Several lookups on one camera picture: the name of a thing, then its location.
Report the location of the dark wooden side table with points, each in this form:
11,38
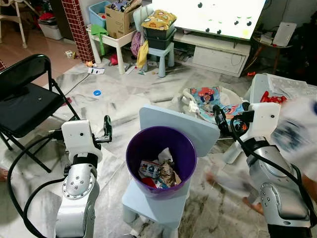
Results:
262,42

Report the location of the white television cabinet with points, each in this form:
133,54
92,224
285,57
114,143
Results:
218,59

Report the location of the bright television screen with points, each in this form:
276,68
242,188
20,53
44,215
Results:
208,17

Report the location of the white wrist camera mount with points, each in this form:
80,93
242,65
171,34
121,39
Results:
79,136
265,121

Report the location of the red snack packet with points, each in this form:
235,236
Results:
270,97

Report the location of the small white table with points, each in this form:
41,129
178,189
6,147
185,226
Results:
116,40

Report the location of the cartoon print baby bouncer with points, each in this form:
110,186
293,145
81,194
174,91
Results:
208,96

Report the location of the brown crumpled wrapper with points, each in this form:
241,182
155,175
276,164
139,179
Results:
171,174

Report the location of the green toy spade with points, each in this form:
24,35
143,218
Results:
98,31

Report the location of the light blue kid chair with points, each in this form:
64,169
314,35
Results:
163,116

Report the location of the purple plastic rubbish bin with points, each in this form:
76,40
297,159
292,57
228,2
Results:
148,141

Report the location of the white power strip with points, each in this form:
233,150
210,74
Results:
96,71

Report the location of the yellow cloth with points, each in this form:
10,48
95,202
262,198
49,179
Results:
142,54

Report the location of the white router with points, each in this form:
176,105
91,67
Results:
285,34

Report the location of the small red toy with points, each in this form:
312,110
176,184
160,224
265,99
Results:
113,60

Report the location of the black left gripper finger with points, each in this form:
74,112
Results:
107,126

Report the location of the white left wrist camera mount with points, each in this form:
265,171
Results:
79,136

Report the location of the light blue plastic stool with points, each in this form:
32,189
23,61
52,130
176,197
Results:
163,49

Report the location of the white storage tub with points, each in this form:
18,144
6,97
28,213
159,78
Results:
49,30

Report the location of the brown cardboard box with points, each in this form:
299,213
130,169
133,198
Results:
116,25

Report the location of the white paper sheets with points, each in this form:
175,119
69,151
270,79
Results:
294,85

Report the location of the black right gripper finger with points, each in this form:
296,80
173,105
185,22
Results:
218,116
226,129

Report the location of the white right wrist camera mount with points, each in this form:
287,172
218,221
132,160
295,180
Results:
265,121

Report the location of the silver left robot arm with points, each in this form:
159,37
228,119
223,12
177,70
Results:
77,198

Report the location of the black storage crate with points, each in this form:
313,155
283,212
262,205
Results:
158,39

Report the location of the red brick pattern pillar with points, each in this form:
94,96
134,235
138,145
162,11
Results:
77,27

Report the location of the pink bag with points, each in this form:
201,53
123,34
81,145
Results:
135,44

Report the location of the light blue plastic table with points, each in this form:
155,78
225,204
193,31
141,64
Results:
270,82

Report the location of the child in white shirt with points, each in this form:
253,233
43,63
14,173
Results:
292,134

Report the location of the colourful snack wrapper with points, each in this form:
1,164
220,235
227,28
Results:
148,168

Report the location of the white chair frame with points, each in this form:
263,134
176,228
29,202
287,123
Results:
22,27

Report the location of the blue plastic storage box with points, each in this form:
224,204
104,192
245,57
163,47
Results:
97,15

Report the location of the crumpled white wrapper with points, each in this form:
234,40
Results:
166,156

